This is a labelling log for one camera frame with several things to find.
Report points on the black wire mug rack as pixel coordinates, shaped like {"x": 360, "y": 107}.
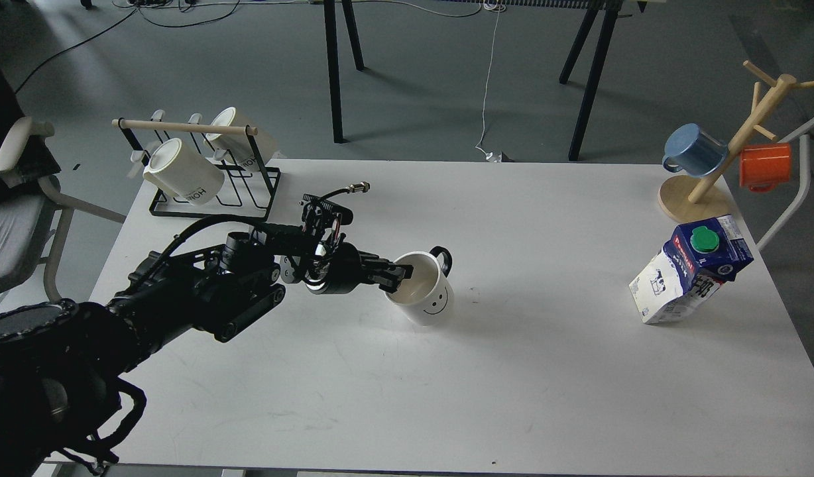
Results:
{"x": 243, "y": 192}

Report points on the black table legs right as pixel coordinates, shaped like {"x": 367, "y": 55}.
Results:
{"x": 611, "y": 9}

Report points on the wooden mug tree stand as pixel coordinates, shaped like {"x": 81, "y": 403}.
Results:
{"x": 685, "y": 199}

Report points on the rear white mug on rack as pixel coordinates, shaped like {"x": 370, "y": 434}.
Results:
{"x": 238, "y": 144}

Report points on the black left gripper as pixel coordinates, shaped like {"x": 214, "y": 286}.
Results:
{"x": 332, "y": 266}

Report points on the front white mug on rack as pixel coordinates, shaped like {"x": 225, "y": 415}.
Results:
{"x": 181, "y": 172}

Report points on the white mug on rack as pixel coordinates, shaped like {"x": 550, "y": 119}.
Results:
{"x": 181, "y": 172}
{"x": 238, "y": 144}

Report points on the orange mug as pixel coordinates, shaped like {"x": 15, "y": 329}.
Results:
{"x": 762, "y": 167}

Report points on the black table legs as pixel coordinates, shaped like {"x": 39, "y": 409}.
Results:
{"x": 611, "y": 9}
{"x": 332, "y": 60}

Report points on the white smiley face mug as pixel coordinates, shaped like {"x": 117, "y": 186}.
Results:
{"x": 426, "y": 298}

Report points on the blue mug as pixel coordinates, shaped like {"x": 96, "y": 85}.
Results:
{"x": 693, "y": 151}

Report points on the blue white milk carton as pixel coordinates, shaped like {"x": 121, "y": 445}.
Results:
{"x": 693, "y": 264}

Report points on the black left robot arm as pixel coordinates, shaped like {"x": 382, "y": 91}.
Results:
{"x": 61, "y": 362}

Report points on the black table legs left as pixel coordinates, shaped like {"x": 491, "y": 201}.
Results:
{"x": 332, "y": 60}

